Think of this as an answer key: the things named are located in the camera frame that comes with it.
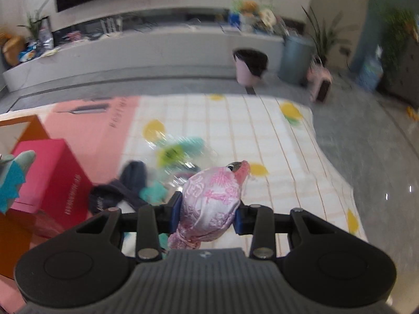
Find green plant in glass vase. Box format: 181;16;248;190
19;0;55;51

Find dark navy cloth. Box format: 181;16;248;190
88;161;147;215

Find grey tv console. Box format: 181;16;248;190
3;23;284;92

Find brown round vase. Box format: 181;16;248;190
1;36;26;68

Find grey blue cylindrical bin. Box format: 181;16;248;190
278;36;315;84

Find teal plush doll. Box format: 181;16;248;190
139;135;213;206

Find blue water bottle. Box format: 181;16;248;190
356;55;383;92

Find pink embroidered sachet with tassel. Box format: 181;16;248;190
168;160;251;250

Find orange rimmed storage box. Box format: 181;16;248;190
1;115;49;279

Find pink trash bin black liner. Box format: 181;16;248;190
233;48;268;87

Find lemon patterned grid tablecloth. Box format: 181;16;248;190
119;94;366;239

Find small pink heater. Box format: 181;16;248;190
307;59;332;103

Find potted green plant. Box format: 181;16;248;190
302;7;358;66

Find red cardboard box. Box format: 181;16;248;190
6;139;92;238

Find colourful toy pile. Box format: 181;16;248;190
228;0;279;35

